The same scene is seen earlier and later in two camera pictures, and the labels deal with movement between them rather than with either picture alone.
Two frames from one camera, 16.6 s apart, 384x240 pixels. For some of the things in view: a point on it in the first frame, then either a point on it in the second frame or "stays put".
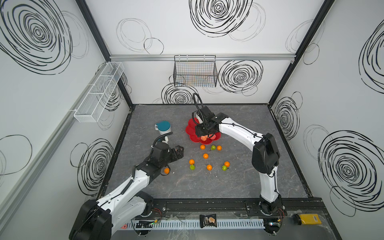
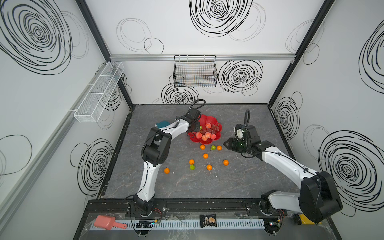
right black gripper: x=204 y=131 to x=237 y=144
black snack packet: x=208 y=220 stays put
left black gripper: x=173 y=154 to x=194 y=126
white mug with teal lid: x=164 y=127 stays put
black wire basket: x=195 y=71 stays put
